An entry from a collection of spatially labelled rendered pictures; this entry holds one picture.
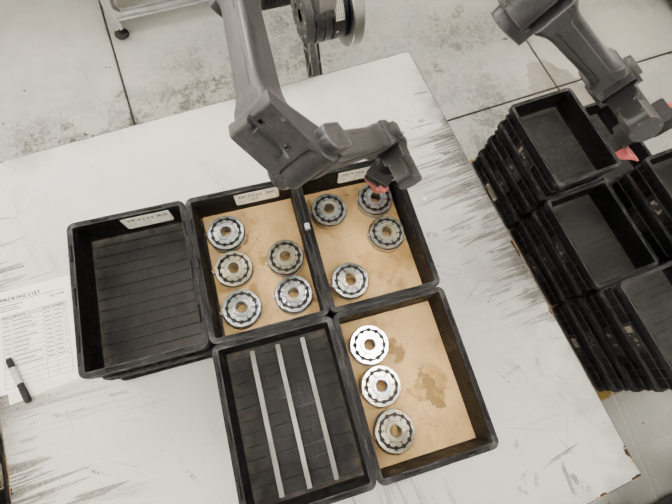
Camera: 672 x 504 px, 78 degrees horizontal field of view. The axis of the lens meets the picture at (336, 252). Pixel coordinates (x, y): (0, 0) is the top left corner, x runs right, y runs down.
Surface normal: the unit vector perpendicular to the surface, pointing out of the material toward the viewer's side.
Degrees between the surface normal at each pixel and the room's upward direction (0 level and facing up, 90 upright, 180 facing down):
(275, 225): 0
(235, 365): 0
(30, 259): 0
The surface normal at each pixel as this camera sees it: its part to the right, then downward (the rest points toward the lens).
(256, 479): 0.07, -0.32
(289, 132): -0.02, 0.70
